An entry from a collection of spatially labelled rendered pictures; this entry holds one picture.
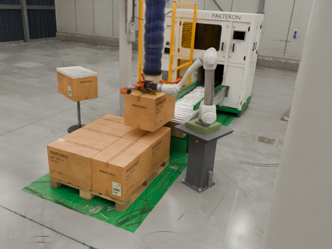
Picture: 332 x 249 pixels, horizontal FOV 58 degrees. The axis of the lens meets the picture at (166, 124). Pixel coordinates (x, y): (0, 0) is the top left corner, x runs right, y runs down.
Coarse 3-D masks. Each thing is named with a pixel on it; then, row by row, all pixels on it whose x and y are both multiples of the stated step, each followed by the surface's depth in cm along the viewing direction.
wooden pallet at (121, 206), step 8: (168, 160) 417; (160, 168) 403; (152, 176) 384; (56, 184) 349; (72, 184) 338; (144, 184) 364; (80, 192) 337; (88, 192) 331; (96, 192) 326; (136, 192) 350; (112, 200) 320; (120, 200) 315; (128, 200) 325; (120, 208) 319
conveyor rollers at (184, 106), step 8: (200, 88) 598; (184, 96) 539; (192, 96) 542; (200, 96) 546; (176, 104) 499; (184, 104) 495; (192, 104) 498; (176, 112) 463; (184, 112) 459; (192, 112) 463; (176, 120) 427; (184, 120) 431
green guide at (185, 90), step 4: (192, 84) 583; (196, 84) 604; (180, 88) 554; (184, 88) 551; (188, 88) 564; (192, 88) 586; (180, 92) 528; (184, 92) 548; (176, 96) 514; (180, 96) 533
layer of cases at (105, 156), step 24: (96, 120) 411; (120, 120) 416; (48, 144) 336; (72, 144) 340; (96, 144) 343; (120, 144) 346; (144, 144) 350; (168, 144) 405; (72, 168) 330; (96, 168) 315; (120, 168) 301; (144, 168) 347; (120, 192) 312
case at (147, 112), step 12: (132, 96) 348; (144, 96) 343; (156, 96) 346; (168, 96) 370; (132, 108) 353; (144, 108) 346; (156, 108) 345; (168, 108) 378; (132, 120) 358; (144, 120) 351; (156, 120) 352; (168, 120) 386
